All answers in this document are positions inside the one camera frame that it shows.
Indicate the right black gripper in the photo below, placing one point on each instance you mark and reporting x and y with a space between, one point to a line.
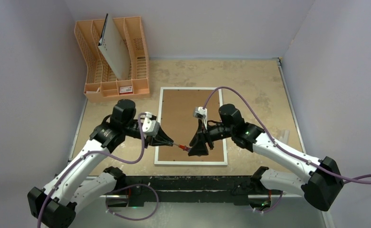
202 134

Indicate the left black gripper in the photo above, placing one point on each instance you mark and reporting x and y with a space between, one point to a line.
161 139

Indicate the blue handled screwdriver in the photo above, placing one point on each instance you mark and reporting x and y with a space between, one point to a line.
182 147

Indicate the white picture frame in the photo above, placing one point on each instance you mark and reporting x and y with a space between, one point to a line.
176 107

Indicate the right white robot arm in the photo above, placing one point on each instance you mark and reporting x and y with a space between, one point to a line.
254 138

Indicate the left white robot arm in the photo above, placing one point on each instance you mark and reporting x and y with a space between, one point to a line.
58 202

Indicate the small red white box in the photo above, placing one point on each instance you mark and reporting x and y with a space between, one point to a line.
125 90

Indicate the orange plastic file organizer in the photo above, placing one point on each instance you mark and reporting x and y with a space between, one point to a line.
101 83

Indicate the clear plastic screwdriver packaging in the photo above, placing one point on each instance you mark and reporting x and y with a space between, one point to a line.
284 136

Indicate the white board in organizer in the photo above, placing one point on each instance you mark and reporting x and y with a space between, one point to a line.
114 50

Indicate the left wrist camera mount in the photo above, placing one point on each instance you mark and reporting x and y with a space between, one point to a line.
150 126

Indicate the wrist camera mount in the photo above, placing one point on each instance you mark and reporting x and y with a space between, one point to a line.
150 126
201 114

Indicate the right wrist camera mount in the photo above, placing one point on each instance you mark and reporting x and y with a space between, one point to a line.
201 114

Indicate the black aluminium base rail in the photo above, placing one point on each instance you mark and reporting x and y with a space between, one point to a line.
216 189

